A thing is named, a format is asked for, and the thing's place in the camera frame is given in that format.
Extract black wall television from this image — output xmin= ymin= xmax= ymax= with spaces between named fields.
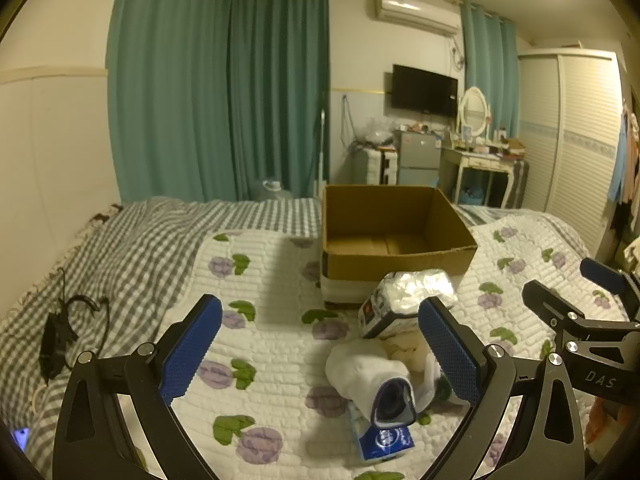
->
xmin=390 ymin=64 xmax=459 ymax=117

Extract person's right hand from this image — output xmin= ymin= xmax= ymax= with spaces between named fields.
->
xmin=586 ymin=400 xmax=633 ymax=463

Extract white air conditioner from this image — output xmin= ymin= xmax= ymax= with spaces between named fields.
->
xmin=367 ymin=0 xmax=461 ymax=37

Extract black white patterned cloth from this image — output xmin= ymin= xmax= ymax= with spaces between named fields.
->
xmin=87 ymin=203 xmax=123 ymax=223

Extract cream soft cloth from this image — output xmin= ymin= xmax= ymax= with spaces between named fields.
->
xmin=382 ymin=332 xmax=431 ymax=376

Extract white ribbed suitcase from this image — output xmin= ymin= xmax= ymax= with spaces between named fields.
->
xmin=364 ymin=147 xmax=398 ymax=186

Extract wide teal curtain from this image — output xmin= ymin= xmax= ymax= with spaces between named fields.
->
xmin=107 ymin=0 xmax=236 ymax=206

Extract dark suitcase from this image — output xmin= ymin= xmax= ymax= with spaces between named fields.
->
xmin=505 ymin=160 xmax=530 ymax=208

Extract large clear water bottle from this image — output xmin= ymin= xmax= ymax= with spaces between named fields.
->
xmin=252 ymin=178 xmax=293 ymax=202

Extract white floral quilt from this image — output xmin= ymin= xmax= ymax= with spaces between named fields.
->
xmin=165 ymin=212 xmax=631 ymax=480

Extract clear plastic bags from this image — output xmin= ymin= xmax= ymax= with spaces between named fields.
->
xmin=357 ymin=117 xmax=396 ymax=148

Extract white plastic cotton packet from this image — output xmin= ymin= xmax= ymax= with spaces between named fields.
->
xmin=358 ymin=269 xmax=457 ymax=339

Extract cardboard box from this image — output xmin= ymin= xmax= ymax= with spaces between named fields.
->
xmin=320 ymin=185 xmax=478 ymax=311

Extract blue tissue pack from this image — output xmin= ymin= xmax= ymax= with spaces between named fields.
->
xmin=345 ymin=402 xmax=416 ymax=462

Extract white slatted wardrobe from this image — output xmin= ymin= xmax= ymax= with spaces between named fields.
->
xmin=517 ymin=49 xmax=628 ymax=261

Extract black charger cable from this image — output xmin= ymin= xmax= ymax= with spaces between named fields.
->
xmin=39 ymin=267 xmax=111 ymax=386

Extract hanging clothes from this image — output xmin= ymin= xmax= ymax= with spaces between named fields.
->
xmin=607 ymin=110 xmax=640 ymax=206

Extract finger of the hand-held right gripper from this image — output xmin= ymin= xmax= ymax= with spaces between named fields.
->
xmin=580 ymin=257 xmax=640 ymax=321
xmin=521 ymin=280 xmax=593 ymax=356

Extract grey small fridge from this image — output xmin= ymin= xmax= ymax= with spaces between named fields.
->
xmin=392 ymin=130 xmax=443 ymax=188

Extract white green patterned cloth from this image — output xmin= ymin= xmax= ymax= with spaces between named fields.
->
xmin=411 ymin=352 xmax=471 ymax=413

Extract glowing phone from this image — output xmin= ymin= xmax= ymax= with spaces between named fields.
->
xmin=9 ymin=426 xmax=32 ymax=453

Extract hanging wall cables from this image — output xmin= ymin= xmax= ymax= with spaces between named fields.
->
xmin=341 ymin=95 xmax=358 ymax=151

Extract white mop pole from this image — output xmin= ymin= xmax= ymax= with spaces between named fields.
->
xmin=312 ymin=110 xmax=328 ymax=198

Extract oval white mirror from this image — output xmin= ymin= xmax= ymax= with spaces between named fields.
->
xmin=457 ymin=86 xmax=491 ymax=138

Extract grey gingham bed sheet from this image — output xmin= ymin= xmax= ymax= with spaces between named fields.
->
xmin=0 ymin=197 xmax=508 ymax=480

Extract narrow teal curtain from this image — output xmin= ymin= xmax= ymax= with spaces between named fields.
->
xmin=460 ymin=0 xmax=521 ymax=136

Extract teal corner curtain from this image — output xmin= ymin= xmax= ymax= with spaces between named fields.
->
xmin=227 ymin=0 xmax=331 ymax=201

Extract white sock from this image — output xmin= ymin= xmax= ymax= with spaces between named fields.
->
xmin=325 ymin=341 xmax=417 ymax=428

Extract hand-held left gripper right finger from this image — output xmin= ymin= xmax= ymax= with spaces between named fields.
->
xmin=417 ymin=296 xmax=586 ymax=480

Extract white dressing table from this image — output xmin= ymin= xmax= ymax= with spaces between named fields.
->
xmin=440 ymin=140 xmax=516 ymax=208

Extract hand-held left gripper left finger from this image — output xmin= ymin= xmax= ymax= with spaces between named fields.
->
xmin=52 ymin=294 xmax=223 ymax=480

